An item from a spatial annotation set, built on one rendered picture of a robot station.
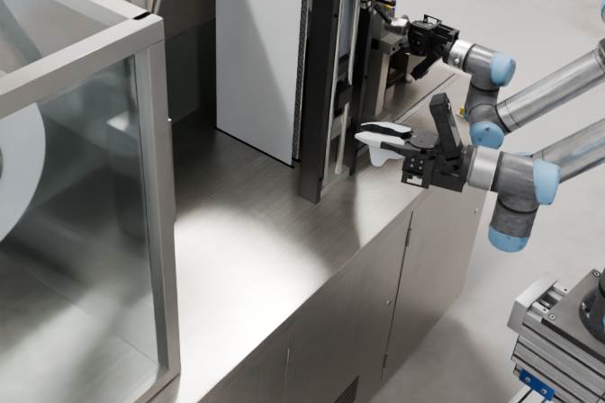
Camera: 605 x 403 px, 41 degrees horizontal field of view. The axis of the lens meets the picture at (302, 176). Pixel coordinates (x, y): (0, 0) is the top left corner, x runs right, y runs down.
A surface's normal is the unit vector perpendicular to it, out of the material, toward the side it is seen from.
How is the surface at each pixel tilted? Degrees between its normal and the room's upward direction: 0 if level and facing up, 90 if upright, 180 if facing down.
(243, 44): 90
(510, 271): 0
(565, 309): 0
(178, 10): 90
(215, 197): 0
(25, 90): 90
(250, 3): 90
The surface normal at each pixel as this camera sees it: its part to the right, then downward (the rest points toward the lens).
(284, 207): 0.06, -0.79
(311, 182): -0.61, 0.47
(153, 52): 0.79, 0.41
